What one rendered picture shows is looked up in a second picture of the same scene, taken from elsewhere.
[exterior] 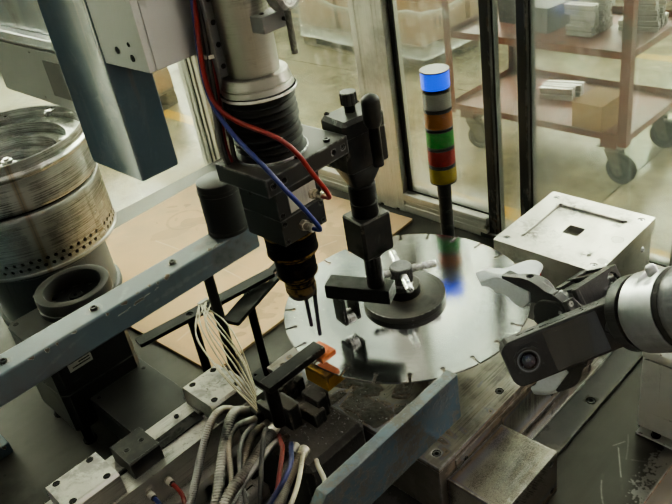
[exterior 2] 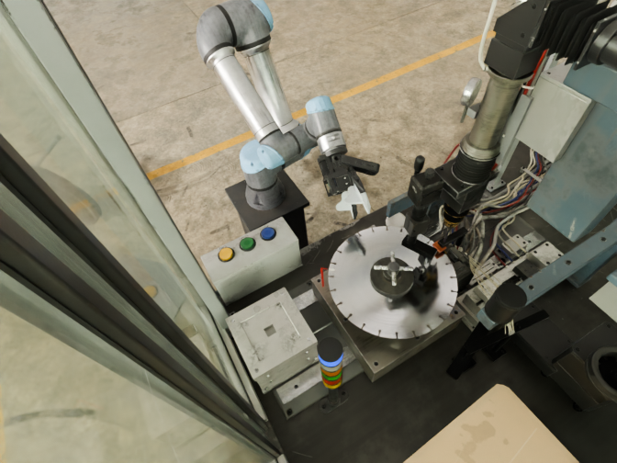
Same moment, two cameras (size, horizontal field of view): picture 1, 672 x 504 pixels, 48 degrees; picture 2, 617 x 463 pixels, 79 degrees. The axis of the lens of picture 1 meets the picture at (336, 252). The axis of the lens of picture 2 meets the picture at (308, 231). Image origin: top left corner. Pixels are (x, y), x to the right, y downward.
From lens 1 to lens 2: 1.36 m
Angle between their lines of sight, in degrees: 93
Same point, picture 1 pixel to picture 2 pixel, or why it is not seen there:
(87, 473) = (545, 255)
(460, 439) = not seen: hidden behind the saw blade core
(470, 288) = (357, 271)
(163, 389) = (527, 333)
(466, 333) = (370, 243)
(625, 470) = (316, 252)
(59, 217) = not seen: outside the picture
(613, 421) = (307, 273)
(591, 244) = (270, 312)
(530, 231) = (292, 341)
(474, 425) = not seen: hidden behind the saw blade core
